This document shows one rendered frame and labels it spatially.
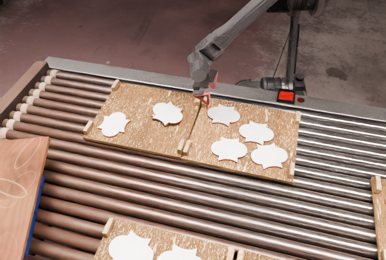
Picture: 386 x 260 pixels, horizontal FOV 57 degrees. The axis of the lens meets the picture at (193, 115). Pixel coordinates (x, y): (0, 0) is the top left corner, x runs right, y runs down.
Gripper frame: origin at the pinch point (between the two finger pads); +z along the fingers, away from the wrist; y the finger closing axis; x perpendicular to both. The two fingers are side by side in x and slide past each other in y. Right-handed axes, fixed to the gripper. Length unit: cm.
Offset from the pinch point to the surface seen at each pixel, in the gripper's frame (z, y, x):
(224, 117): 9.2, -3.9, -4.3
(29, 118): -15, -25, 72
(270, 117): 16.1, 2.0, -21.0
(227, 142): 10.2, -16.7, -8.5
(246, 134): 12.4, -10.3, -14.4
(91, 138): -6, -29, 41
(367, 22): 136, 259, -58
